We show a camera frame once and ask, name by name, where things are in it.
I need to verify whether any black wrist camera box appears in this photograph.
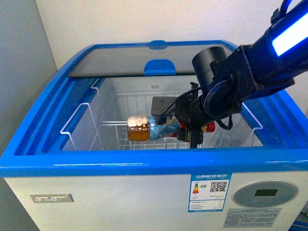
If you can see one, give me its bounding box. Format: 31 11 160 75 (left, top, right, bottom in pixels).
151 96 182 116

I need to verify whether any grey instruction sticker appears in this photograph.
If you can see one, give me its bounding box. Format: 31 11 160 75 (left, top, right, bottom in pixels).
223 208 282 228

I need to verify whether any blue energy label sticker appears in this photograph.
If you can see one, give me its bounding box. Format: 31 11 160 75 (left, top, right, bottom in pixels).
188 173 232 212

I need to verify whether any glass sliding freezer lid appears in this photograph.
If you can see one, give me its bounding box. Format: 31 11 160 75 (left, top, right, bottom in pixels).
68 40 236 78

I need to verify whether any grey round control panel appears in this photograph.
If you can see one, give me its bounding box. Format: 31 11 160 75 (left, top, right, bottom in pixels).
233 180 298 208

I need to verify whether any white wire freezer basket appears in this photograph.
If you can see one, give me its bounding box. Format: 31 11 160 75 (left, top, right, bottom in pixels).
60 78 264 151

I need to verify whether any iced tea bottle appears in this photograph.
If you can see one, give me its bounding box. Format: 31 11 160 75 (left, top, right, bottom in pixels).
127 116 186 141

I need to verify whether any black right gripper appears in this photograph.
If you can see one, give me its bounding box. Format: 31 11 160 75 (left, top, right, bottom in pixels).
175 82 207 148

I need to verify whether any white blue chest freezer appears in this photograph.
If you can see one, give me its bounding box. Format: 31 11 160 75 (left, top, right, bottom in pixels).
0 40 308 231

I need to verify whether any silver brand logo plate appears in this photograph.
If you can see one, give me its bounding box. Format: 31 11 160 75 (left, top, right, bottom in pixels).
30 193 74 203

